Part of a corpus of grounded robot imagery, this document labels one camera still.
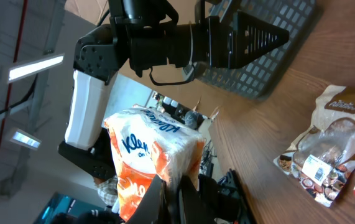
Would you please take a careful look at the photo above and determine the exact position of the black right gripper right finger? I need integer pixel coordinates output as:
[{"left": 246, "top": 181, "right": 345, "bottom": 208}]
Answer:
[{"left": 178, "top": 175, "right": 216, "bottom": 224}]

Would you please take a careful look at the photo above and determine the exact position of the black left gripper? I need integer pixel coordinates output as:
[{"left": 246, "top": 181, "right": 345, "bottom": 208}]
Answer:
[{"left": 129, "top": 0, "right": 289, "bottom": 77}]

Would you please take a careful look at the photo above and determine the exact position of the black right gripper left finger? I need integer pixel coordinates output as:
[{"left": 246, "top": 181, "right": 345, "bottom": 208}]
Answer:
[{"left": 126, "top": 175, "right": 168, "bottom": 224}]

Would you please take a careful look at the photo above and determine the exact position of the orange small box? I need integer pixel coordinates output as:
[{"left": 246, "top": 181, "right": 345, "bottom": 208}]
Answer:
[{"left": 104, "top": 105, "right": 205, "bottom": 221}]

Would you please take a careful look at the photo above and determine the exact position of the brown snack pouch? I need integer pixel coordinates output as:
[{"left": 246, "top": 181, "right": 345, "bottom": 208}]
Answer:
[{"left": 274, "top": 85, "right": 355, "bottom": 207}]

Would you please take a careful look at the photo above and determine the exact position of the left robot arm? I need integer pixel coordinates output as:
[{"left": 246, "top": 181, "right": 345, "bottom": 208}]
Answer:
[{"left": 58, "top": 0, "right": 289, "bottom": 180}]

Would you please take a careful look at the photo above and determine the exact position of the person in checked shirt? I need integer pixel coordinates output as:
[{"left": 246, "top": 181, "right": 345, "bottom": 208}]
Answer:
[{"left": 93, "top": 175, "right": 118, "bottom": 207}]

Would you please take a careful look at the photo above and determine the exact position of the grey plastic mesh basket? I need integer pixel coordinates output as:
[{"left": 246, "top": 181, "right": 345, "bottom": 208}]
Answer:
[{"left": 198, "top": 0, "right": 318, "bottom": 99}]

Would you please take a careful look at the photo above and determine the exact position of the ceiling light fixture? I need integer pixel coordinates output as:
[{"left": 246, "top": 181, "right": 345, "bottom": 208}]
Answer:
[
  {"left": 7, "top": 54, "right": 65, "bottom": 83},
  {"left": 6, "top": 128, "right": 42, "bottom": 150}
]

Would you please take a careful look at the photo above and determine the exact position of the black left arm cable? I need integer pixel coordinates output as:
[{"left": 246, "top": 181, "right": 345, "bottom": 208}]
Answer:
[{"left": 96, "top": 9, "right": 196, "bottom": 87}]

